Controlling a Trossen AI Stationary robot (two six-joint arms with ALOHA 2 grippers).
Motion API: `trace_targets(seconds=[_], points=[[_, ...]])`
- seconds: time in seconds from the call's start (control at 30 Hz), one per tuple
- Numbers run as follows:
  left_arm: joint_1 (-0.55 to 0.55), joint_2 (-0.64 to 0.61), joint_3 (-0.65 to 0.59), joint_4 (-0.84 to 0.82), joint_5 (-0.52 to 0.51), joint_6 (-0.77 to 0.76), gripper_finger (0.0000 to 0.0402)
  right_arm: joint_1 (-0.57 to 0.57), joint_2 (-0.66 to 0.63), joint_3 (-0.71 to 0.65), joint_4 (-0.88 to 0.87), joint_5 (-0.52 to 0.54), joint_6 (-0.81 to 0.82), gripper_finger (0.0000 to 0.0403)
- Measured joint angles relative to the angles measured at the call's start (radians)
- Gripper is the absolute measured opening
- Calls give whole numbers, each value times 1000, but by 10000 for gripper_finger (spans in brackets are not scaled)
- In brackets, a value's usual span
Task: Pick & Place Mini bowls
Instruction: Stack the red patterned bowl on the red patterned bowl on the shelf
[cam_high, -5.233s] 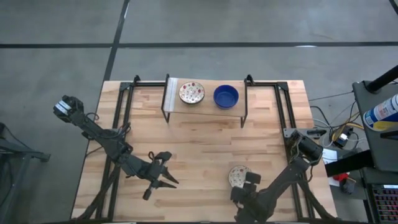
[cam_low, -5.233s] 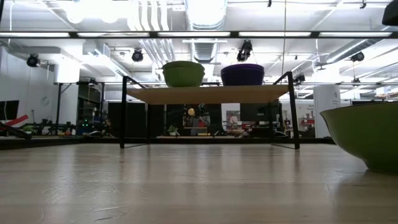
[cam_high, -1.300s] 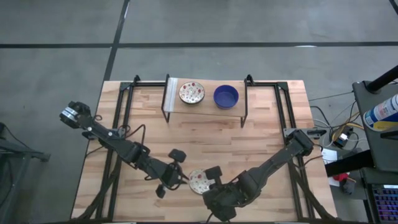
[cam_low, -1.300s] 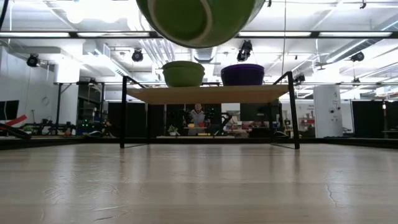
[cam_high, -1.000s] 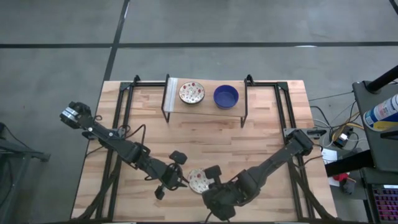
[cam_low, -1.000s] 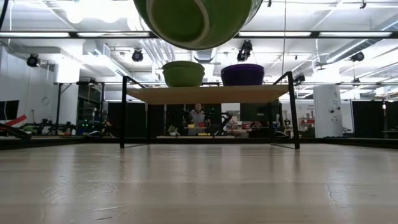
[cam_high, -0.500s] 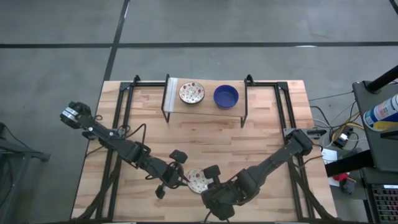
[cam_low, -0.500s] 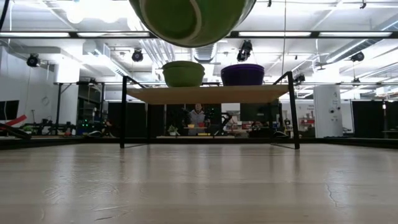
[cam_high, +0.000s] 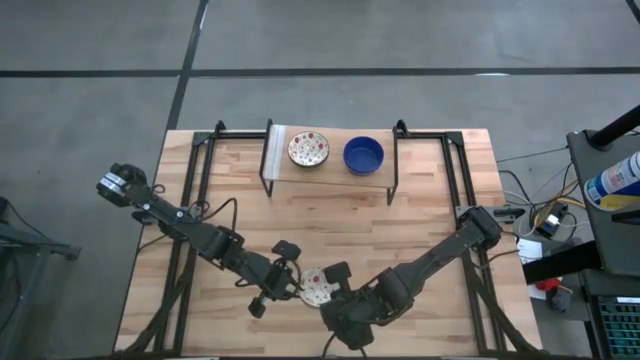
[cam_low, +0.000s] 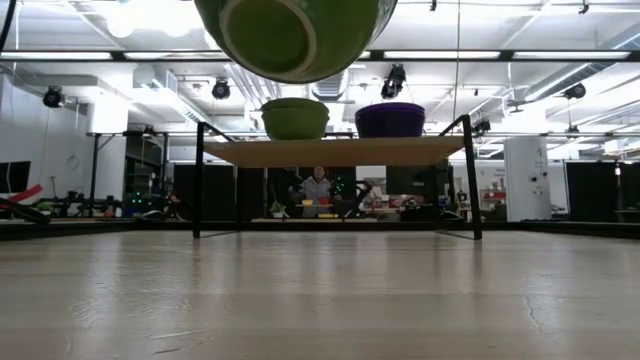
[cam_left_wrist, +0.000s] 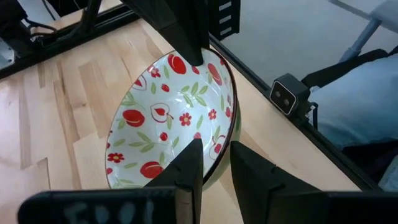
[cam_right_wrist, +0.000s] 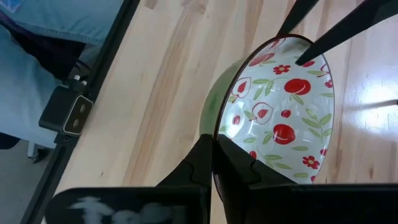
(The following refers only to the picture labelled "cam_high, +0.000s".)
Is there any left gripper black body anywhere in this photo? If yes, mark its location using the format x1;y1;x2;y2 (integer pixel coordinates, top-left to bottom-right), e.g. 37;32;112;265
248;262;301;320

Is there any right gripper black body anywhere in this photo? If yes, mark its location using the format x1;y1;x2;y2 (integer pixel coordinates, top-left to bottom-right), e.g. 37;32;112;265
324;287;389;352

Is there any green bowl with floral inside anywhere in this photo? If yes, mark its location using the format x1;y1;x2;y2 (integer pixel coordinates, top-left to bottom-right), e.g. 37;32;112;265
287;130;331;169
298;266;335;309

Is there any blue-purple plastic bowl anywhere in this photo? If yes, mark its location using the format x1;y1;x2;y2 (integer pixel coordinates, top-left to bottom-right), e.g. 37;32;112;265
342;135;386;177

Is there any wooden shelf with black legs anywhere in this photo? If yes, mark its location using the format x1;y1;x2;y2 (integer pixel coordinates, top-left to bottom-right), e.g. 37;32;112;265
258;118;401;207

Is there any black connector box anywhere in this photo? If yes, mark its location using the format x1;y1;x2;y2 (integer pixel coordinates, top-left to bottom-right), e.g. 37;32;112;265
492;205;522;225

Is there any white paper sheet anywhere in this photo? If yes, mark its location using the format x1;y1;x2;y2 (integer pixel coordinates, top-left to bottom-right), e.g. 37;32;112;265
516;237;545;265

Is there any black flat bar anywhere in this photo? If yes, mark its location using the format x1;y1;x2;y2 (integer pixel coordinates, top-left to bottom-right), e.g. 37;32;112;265
522;241;603;285

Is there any blue white adapter box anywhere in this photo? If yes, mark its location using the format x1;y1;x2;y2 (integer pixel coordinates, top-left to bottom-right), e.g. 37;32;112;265
536;212;570;239

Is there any black metal stand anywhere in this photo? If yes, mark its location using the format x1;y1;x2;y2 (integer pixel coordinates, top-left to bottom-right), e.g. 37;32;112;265
0;195;82;351

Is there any backlit keyboard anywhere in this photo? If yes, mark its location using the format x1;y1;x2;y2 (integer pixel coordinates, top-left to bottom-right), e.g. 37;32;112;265
596;295;640;359

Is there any black cart top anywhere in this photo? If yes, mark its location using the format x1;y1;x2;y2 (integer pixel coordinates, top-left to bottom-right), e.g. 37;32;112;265
566;128;640;277

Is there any white blue yellow canister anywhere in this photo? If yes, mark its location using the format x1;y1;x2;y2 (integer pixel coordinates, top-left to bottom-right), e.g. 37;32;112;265
583;151;640;211

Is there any black pole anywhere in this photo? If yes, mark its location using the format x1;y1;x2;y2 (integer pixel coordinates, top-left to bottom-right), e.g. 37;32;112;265
588;104;640;150

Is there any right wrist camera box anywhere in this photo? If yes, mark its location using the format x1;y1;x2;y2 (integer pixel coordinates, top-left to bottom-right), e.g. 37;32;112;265
323;260;353;294

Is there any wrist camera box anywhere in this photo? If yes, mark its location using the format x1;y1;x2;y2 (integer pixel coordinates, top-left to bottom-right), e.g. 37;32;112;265
323;260;353;294
271;239;303;262

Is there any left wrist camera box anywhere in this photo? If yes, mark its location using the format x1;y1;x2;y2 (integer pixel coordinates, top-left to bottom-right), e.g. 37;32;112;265
271;239;303;262

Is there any black right camera cable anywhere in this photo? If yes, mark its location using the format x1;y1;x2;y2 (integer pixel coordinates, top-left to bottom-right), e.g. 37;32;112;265
321;330;346;359

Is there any black metal table frame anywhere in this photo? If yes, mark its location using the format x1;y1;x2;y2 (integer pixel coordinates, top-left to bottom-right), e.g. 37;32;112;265
114;119;544;357

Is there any yellow cable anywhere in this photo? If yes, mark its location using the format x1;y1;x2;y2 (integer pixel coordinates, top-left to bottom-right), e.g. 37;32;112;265
532;196;584;227

